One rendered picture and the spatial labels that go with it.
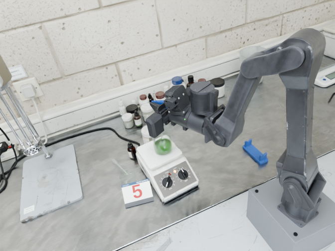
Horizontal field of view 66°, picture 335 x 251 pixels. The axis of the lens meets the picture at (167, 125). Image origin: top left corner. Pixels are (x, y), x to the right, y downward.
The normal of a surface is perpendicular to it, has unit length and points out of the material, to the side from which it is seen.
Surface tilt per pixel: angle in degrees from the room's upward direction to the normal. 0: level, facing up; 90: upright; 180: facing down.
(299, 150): 86
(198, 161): 0
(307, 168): 70
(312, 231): 5
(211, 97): 86
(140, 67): 90
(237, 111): 86
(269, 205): 5
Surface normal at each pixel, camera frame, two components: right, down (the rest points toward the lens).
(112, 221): -0.14, -0.78
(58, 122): 0.38, 0.53
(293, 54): -0.65, 0.48
